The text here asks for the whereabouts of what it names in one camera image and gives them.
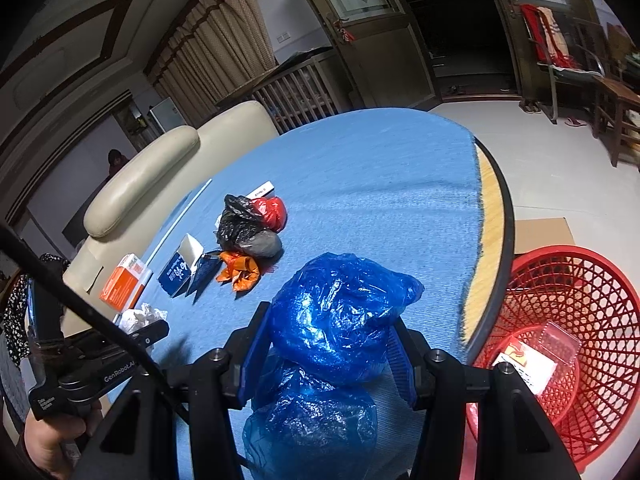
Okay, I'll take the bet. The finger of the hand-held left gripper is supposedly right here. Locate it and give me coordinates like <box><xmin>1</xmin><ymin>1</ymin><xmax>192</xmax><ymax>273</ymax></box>
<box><xmin>117</xmin><ymin>320</ymin><xmax>171</xmax><ymax>356</ymax></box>

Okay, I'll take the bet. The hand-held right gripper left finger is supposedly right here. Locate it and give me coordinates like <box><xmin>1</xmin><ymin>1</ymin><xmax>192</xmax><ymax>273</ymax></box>
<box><xmin>72</xmin><ymin>301</ymin><xmax>273</xmax><ymax>480</ymax></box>

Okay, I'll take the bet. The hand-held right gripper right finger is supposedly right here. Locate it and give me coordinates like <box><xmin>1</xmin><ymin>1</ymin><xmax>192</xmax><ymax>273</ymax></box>
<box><xmin>387</xmin><ymin>317</ymin><xmax>583</xmax><ymax>480</ymax></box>

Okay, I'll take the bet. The blue plastic bag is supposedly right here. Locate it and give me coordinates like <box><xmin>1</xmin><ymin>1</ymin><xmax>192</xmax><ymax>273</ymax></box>
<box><xmin>242</xmin><ymin>252</ymin><xmax>426</xmax><ymax>480</ymax></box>

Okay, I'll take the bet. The red plastic bag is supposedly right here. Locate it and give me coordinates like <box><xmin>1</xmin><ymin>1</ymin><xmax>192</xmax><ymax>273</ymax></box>
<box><xmin>250</xmin><ymin>196</ymin><xmax>288</xmax><ymax>233</ymax></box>

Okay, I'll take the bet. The red plastic mesh basket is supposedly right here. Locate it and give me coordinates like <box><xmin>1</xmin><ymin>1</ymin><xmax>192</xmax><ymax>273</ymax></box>
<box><xmin>465</xmin><ymin>245</ymin><xmax>640</xmax><ymax>473</ymax></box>

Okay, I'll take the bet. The person's left hand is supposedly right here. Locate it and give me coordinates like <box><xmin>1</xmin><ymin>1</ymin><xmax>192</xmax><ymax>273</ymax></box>
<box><xmin>24</xmin><ymin>397</ymin><xmax>103</xmax><ymax>478</ymax></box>

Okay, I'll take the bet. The crumpled white tissue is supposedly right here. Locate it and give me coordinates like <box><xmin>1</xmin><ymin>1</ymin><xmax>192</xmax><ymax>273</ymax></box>
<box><xmin>117</xmin><ymin>302</ymin><xmax>168</xmax><ymax>336</ymax></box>

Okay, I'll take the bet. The orange and white box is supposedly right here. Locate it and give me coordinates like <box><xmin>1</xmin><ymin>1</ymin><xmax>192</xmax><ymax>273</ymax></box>
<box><xmin>98</xmin><ymin>253</ymin><xmax>153</xmax><ymax>311</ymax></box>

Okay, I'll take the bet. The open blue carton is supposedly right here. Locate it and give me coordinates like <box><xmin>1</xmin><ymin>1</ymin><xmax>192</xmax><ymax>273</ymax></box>
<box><xmin>157</xmin><ymin>232</ymin><xmax>221</xmax><ymax>298</ymax></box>

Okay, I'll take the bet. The orange wrapper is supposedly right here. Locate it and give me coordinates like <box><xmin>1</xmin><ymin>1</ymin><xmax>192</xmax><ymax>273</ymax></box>
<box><xmin>215</xmin><ymin>250</ymin><xmax>262</xmax><ymax>293</ymax></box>

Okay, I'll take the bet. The person's floral clothing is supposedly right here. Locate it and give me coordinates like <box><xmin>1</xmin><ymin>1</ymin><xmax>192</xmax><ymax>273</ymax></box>
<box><xmin>0</xmin><ymin>252</ymin><xmax>71</xmax><ymax>366</ymax></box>

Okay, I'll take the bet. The grey plastic bag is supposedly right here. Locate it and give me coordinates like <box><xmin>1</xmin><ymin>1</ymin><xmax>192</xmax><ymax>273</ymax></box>
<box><xmin>235</xmin><ymin>230</ymin><xmax>283</xmax><ymax>258</ymax></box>

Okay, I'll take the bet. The thin white rod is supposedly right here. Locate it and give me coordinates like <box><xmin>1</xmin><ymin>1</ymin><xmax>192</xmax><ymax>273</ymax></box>
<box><xmin>145</xmin><ymin>177</ymin><xmax>213</xmax><ymax>266</ymax></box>

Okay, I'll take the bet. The red and white packet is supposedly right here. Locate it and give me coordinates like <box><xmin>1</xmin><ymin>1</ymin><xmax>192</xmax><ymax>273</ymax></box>
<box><xmin>492</xmin><ymin>342</ymin><xmax>558</xmax><ymax>396</ymax></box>

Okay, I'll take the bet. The black plastic bag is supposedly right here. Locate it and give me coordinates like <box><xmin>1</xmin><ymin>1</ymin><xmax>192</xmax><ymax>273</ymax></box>
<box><xmin>216</xmin><ymin>194</ymin><xmax>263</xmax><ymax>251</ymax></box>

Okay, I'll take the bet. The long white box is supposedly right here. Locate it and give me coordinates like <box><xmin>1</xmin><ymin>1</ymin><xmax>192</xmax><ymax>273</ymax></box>
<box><xmin>245</xmin><ymin>180</ymin><xmax>276</xmax><ymax>201</ymax></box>

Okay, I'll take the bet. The clear plastic container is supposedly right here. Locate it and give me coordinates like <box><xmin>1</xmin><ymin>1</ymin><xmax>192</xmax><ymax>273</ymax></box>
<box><xmin>537</xmin><ymin>321</ymin><xmax>583</xmax><ymax>366</ymax></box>

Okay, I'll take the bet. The cream leather sofa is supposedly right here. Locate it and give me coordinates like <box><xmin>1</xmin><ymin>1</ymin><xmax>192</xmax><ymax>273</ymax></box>
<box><xmin>62</xmin><ymin>100</ymin><xmax>281</xmax><ymax>321</ymax></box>

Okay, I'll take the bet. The blue table cloth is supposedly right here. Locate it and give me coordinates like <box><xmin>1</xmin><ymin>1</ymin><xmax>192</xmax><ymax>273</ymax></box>
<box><xmin>107</xmin><ymin>105</ymin><xmax>483</xmax><ymax>480</ymax></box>

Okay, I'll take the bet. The flat cardboard sheet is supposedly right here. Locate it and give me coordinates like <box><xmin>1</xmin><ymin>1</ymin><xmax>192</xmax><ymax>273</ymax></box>
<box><xmin>512</xmin><ymin>217</ymin><xmax>576</xmax><ymax>256</ymax></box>

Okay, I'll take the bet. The white appliance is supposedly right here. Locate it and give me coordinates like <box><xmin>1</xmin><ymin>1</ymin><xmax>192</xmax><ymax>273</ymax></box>
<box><xmin>150</xmin><ymin>100</ymin><xmax>181</xmax><ymax>136</ymax></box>

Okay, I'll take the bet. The wooden crib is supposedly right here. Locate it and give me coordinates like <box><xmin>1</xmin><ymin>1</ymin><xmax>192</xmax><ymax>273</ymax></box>
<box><xmin>215</xmin><ymin>50</ymin><xmax>341</xmax><ymax>133</ymax></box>

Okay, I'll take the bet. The wooden door with glass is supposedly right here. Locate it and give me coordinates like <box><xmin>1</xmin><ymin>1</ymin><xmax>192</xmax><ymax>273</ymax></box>
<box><xmin>282</xmin><ymin>0</ymin><xmax>441</xmax><ymax>111</ymax></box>

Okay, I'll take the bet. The beige curtain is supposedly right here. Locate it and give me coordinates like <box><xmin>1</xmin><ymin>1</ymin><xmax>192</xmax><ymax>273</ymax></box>
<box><xmin>145</xmin><ymin>0</ymin><xmax>278</xmax><ymax>111</ymax></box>

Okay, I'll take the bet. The red door ornament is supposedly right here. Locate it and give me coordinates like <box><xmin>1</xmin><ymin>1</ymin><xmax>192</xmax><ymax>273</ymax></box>
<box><xmin>332</xmin><ymin>17</ymin><xmax>356</xmax><ymax>43</ymax></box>

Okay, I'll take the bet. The wooden side table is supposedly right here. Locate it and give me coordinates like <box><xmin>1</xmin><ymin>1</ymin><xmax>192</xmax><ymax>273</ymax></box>
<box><xmin>592</xmin><ymin>77</ymin><xmax>640</xmax><ymax>168</ymax></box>

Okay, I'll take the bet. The red cloth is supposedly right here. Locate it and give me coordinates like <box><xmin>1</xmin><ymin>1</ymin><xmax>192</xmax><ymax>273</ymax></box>
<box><xmin>520</xmin><ymin>4</ymin><xmax>571</xmax><ymax>68</ymax></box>

